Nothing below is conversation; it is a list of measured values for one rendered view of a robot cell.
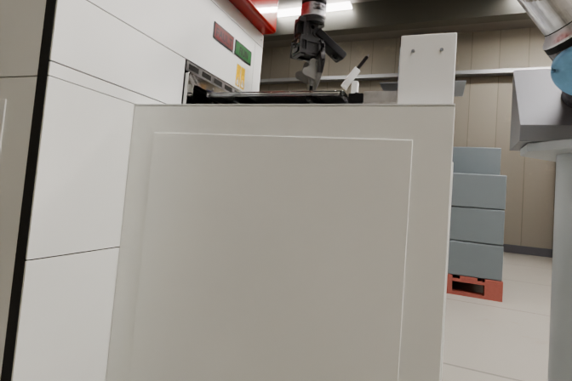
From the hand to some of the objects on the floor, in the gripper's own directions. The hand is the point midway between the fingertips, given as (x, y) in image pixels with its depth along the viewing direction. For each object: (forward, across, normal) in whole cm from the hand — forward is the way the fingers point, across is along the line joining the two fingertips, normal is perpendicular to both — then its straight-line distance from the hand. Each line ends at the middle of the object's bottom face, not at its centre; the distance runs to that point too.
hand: (314, 88), depth 116 cm
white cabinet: (+97, +1, +7) cm, 98 cm away
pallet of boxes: (+97, -162, +221) cm, 290 cm away
